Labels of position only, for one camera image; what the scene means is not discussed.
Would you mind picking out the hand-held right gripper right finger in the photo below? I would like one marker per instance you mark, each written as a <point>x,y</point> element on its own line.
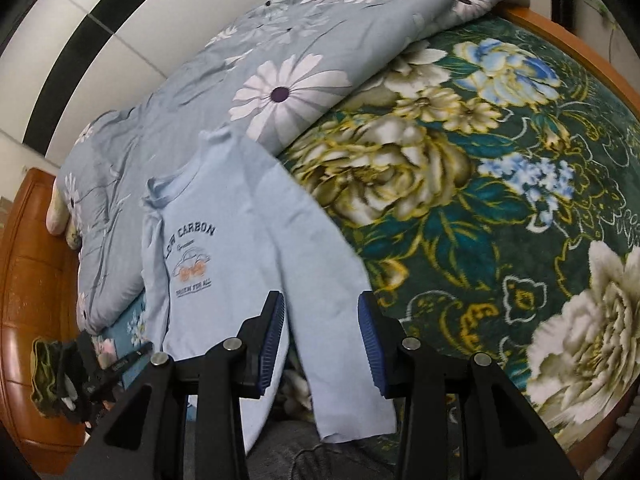
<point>369,340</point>

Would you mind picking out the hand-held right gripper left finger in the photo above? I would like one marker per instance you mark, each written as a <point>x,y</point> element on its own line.
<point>272,330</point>

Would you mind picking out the light blue printed sweatshirt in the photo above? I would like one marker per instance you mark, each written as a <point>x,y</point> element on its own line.
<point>240,240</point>

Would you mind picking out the olive green cloth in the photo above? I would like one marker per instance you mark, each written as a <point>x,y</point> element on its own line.
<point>42,375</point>

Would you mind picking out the person's grey pants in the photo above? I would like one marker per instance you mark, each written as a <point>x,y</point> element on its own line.
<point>280,452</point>

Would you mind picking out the green floral blanket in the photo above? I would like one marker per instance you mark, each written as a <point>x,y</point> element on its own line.
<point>450,240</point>

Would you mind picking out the wooden bed headboard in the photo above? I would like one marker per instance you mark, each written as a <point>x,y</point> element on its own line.
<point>35,270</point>

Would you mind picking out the cream pillow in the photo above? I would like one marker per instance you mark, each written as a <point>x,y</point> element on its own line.
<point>57,215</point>

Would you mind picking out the grey-blue daisy quilt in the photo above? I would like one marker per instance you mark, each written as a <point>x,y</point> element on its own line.
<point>200,110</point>

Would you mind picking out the wooden bed footboard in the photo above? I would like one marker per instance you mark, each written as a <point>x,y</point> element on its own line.
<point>550,25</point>

